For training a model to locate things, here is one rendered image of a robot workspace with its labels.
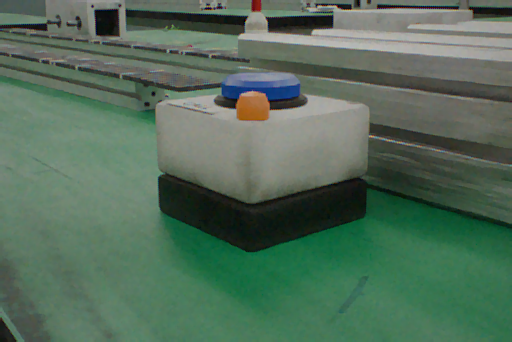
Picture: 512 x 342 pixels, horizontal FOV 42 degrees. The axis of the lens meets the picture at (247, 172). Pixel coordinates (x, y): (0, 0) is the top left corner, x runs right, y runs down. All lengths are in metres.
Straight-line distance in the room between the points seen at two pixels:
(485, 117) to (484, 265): 0.08
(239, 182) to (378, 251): 0.07
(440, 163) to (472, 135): 0.03
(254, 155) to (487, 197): 0.13
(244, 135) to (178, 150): 0.06
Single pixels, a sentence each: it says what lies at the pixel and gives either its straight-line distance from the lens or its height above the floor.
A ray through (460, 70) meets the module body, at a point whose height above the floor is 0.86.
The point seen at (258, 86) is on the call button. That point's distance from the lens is 0.32.
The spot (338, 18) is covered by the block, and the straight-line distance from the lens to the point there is 0.67.
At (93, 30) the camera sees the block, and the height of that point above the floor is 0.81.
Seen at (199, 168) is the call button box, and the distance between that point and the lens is 0.33.
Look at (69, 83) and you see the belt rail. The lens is 0.81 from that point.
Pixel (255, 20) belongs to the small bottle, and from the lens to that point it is 1.13.
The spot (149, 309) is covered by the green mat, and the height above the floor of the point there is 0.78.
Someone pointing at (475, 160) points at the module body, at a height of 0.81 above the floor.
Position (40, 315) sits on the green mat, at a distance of 0.26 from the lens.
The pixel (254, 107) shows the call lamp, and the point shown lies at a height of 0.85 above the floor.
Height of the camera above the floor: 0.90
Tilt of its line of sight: 15 degrees down
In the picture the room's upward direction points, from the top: straight up
